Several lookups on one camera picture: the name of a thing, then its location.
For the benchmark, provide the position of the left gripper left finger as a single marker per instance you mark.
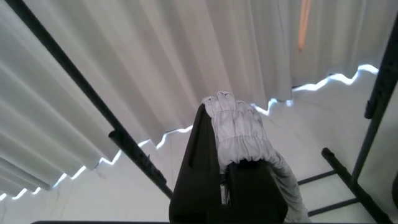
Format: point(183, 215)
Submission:
point(199, 174)

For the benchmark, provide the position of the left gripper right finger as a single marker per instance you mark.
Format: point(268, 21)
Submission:
point(252, 193)

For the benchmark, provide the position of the pale grey trousers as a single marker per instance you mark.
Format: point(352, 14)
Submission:
point(236, 130)

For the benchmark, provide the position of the black clothes rack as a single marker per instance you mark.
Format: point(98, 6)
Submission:
point(130, 146)

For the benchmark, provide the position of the pink clothes hanger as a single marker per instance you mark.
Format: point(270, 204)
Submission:
point(304, 25)

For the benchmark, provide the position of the white curtain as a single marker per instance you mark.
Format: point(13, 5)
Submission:
point(155, 56)

